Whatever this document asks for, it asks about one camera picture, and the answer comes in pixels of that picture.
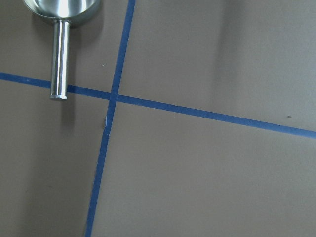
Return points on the steel ice scoop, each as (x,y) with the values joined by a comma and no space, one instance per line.
(62,14)

